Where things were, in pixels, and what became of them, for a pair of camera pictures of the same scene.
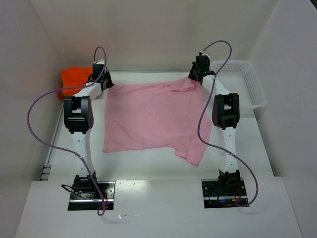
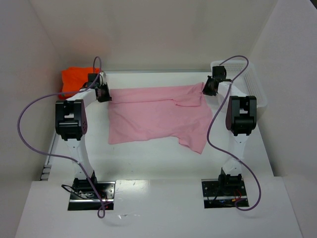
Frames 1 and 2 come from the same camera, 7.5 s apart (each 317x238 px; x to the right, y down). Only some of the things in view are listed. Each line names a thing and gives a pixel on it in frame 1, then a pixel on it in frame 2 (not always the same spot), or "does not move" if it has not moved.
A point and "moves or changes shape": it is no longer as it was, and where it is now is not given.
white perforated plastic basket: [241, 78] does not move
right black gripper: [194, 74] to [209, 86]
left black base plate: [79, 202] does not move
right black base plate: [214, 196] does not move
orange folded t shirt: [74, 77] does not move
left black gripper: [107, 82] to [104, 93]
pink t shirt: [165, 115] moves or changes shape
